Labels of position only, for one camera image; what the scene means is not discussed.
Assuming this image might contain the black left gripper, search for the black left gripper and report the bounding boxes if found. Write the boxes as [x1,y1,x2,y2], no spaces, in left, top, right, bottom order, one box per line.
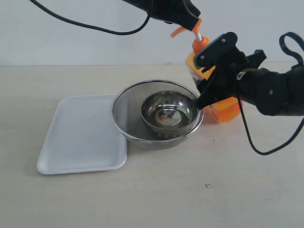
[144,0,202,31]

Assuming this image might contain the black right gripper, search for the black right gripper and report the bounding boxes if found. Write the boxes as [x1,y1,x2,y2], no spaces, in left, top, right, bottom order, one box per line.
[194,47,259,110]

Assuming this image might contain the orange pump soap bottle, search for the orange pump soap bottle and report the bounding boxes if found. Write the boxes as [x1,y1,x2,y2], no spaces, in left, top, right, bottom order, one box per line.
[185,19,240,122]

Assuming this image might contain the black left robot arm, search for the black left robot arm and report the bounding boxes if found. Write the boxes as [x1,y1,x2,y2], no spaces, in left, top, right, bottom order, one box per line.
[126,0,201,30]

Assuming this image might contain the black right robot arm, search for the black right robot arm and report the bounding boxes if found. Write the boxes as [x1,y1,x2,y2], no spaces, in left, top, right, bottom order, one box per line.
[196,47,304,116]

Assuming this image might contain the small stainless steel bowl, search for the small stainless steel bowl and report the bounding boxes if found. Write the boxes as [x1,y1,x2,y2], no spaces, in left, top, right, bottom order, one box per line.
[141,90,203,138]

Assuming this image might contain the white rectangular plastic tray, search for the white rectangular plastic tray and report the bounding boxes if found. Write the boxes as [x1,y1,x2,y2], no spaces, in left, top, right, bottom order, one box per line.
[37,95,127,175]

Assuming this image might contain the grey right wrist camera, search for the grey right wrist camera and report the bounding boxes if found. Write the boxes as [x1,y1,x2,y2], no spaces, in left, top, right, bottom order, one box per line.
[193,32,238,69]

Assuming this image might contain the black left camera cable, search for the black left camera cable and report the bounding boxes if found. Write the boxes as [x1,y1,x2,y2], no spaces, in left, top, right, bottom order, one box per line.
[29,0,150,36]

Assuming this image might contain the black camera cable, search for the black camera cable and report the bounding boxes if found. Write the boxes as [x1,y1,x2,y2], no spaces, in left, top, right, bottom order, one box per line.
[29,0,150,36]
[236,31,304,156]

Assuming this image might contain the black right camera cable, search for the black right camera cable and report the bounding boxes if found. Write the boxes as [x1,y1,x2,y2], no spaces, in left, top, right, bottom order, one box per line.
[236,31,304,156]

